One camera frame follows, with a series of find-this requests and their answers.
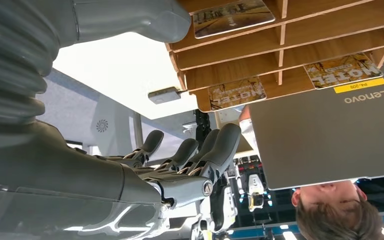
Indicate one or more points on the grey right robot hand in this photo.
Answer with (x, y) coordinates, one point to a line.
(62, 172)

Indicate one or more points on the gold hotel key card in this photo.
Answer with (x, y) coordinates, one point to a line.
(231, 20)
(236, 94)
(342, 71)

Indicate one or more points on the wooden card organizer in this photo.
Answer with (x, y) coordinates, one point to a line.
(245, 56)

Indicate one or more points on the person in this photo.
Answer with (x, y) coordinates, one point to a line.
(337, 215)

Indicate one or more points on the grey kiosk stand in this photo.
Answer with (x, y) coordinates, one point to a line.
(112, 139)

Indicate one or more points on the black robot legs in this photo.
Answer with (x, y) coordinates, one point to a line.
(202, 124)

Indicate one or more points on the grey laptop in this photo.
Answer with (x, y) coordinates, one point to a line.
(311, 139)

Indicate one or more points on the chrome stanchion post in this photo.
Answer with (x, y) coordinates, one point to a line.
(138, 132)

